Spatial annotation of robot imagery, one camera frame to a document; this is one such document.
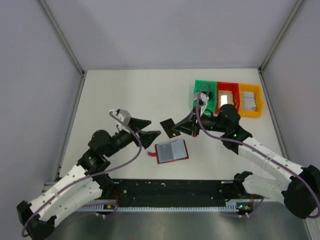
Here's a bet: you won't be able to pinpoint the red leather card holder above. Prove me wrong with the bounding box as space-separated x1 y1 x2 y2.
147 140 189 164

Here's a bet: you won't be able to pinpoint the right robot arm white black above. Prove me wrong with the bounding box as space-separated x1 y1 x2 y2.
173 104 320 219

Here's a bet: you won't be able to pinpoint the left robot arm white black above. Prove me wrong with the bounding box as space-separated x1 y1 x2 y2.
16 114 161 240

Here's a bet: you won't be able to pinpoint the black card in green bin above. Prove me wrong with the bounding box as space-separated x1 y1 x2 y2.
208 91 213 100

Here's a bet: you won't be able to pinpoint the gold card in red bin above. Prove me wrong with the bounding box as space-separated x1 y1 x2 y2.
218 90 234 107

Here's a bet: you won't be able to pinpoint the white cards in yellow bin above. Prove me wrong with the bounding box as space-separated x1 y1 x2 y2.
241 91 257 112

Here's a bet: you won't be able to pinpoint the green storage bin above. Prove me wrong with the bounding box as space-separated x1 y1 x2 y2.
193 80 218 114

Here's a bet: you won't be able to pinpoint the red storage bin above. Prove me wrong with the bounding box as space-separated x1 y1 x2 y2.
215 81 240 113

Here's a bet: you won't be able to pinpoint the yellow storage bin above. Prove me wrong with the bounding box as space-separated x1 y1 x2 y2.
238 83 264 118

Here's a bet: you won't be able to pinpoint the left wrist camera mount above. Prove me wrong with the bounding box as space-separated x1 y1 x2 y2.
109 109 132 132

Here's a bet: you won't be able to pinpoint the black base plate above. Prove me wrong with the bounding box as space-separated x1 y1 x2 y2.
84 178 264 208

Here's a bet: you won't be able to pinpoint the aluminium frame rail right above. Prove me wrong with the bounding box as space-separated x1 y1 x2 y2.
257 0 320 240

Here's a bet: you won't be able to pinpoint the aluminium frame rail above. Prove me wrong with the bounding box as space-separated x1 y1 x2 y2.
29 0 87 240
257 0 320 240

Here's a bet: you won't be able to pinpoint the white cable duct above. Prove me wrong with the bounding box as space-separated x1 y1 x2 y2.
76 201 253 213

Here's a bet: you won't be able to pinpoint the front aluminium rail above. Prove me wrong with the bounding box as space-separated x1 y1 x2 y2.
39 180 313 202

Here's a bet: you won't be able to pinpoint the aluminium frame rail left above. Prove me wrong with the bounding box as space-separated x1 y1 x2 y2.
29 0 87 240

